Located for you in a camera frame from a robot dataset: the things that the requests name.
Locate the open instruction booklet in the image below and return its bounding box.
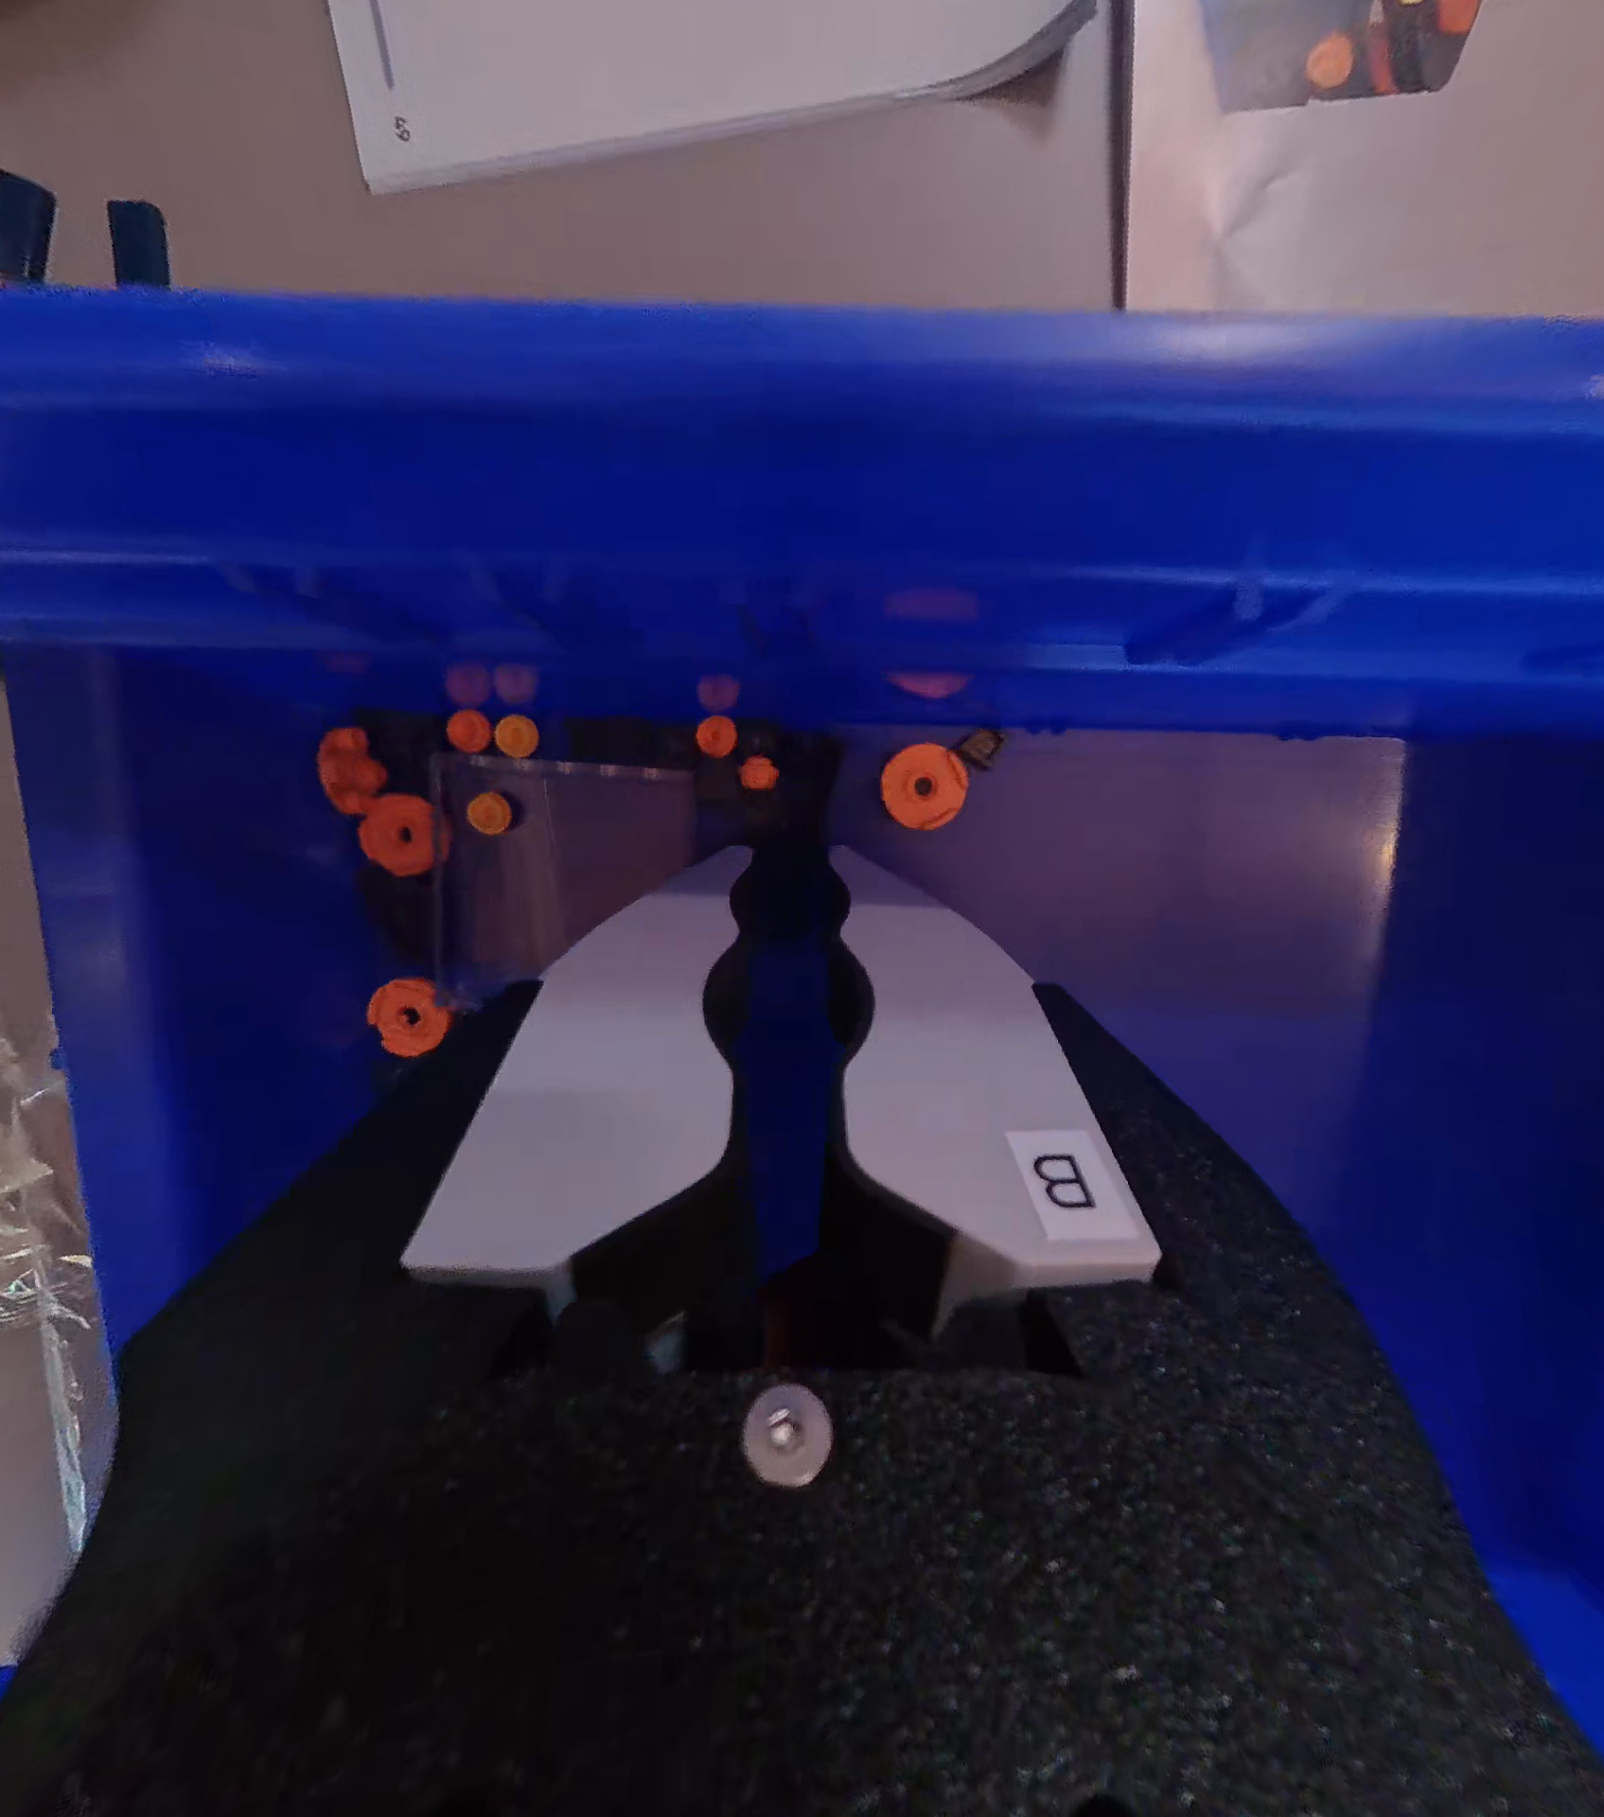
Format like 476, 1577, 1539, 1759
323, 0, 1098, 194

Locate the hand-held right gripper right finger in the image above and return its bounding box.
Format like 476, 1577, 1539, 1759
822, 844, 1158, 1336

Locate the instruction booklet arcade machine cover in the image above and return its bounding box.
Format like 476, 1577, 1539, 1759
1119, 0, 1604, 315

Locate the blue plastic bin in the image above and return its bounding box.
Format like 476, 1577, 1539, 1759
0, 285, 1604, 1817

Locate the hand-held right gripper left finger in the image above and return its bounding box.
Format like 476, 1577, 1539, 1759
399, 844, 767, 1336

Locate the dark blue tile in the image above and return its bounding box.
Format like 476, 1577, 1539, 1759
0, 166, 61, 291
108, 194, 174, 291

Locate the orange gear brick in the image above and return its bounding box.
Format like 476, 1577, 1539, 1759
315, 730, 394, 817
357, 793, 450, 876
876, 738, 971, 831
368, 978, 458, 1063

